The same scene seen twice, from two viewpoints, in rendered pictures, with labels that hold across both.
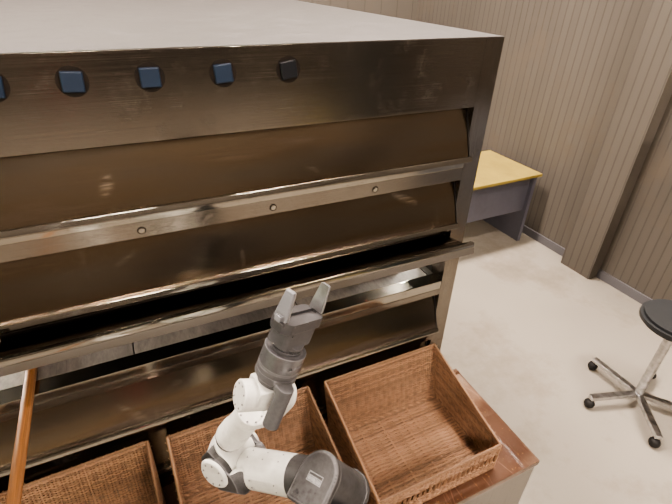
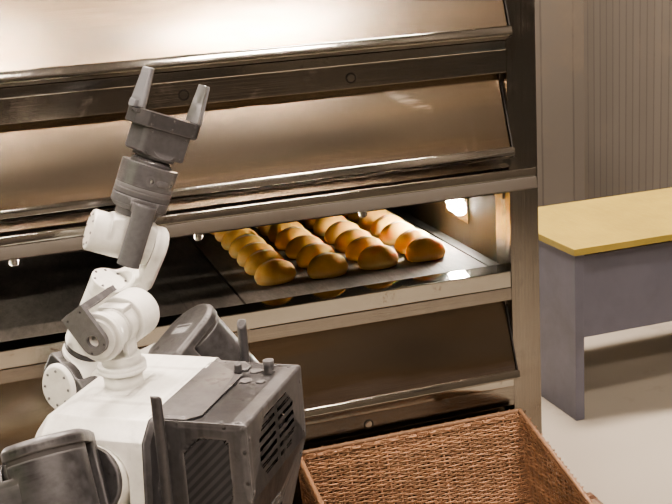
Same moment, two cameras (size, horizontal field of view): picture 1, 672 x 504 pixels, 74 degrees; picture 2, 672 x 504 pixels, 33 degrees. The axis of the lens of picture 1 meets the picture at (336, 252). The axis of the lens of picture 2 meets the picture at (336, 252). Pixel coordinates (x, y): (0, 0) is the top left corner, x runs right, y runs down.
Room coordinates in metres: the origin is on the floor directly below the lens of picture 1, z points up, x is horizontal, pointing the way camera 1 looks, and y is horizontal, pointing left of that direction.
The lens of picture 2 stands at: (-1.00, -0.45, 1.93)
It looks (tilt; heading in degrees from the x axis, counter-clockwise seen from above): 15 degrees down; 9
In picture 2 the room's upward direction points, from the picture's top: 4 degrees counter-clockwise
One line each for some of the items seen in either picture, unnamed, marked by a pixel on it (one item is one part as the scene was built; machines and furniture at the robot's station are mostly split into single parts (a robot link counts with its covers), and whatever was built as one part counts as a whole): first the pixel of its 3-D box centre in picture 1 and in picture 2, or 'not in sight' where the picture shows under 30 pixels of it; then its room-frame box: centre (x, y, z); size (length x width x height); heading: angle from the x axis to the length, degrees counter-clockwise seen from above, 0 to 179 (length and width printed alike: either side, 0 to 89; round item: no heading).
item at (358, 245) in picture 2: not in sight; (319, 234); (1.79, 0.04, 1.21); 0.61 x 0.48 x 0.06; 26
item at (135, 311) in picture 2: not in sight; (120, 331); (0.33, 0.05, 1.46); 0.10 x 0.07 x 0.09; 171
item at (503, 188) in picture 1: (453, 206); (671, 289); (3.93, -1.13, 0.36); 1.36 x 0.70 x 0.73; 117
